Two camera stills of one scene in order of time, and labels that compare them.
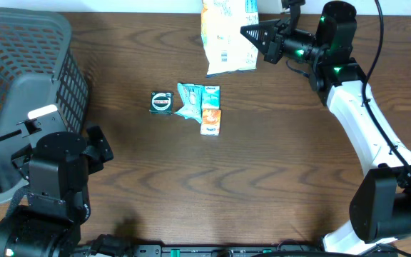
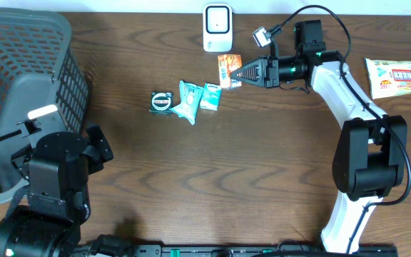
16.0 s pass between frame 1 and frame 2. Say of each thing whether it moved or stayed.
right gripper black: moved
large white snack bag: moved
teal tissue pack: stayed
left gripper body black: stayed
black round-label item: stayed
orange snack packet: moved
